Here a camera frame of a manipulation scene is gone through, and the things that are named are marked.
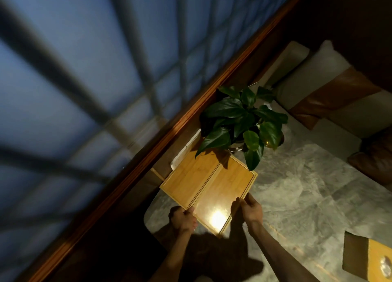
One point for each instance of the white sofa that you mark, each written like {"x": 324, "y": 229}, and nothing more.
{"x": 309, "y": 76}

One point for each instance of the person's left hand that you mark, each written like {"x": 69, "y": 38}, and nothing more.
{"x": 182, "y": 221}

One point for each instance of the person's left forearm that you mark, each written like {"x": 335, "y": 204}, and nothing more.
{"x": 170, "y": 255}

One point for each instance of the white plant pot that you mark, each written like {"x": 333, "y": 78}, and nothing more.
{"x": 236, "y": 146}

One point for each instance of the wooden bamboo tray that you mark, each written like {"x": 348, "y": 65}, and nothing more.
{"x": 211, "y": 186}

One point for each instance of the dark brown leather cushion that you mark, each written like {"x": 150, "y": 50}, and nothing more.
{"x": 375, "y": 160}

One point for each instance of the frosted glass grid window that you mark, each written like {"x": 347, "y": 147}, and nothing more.
{"x": 92, "y": 85}

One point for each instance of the green leafy houseplant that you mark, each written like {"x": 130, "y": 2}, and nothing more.
{"x": 237, "y": 119}

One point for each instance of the white box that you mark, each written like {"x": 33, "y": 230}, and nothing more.
{"x": 185, "y": 151}

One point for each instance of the wooden window frame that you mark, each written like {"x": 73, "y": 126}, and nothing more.
{"x": 171, "y": 137}

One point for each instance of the person's right thumb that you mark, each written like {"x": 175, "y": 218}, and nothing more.
{"x": 236, "y": 207}

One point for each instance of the person's left thumb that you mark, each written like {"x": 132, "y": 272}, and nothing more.
{"x": 190, "y": 211}

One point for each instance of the person's right hand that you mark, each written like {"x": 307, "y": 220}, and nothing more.
{"x": 251, "y": 213}

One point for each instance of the person's right forearm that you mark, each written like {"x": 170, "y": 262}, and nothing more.
{"x": 277, "y": 250}

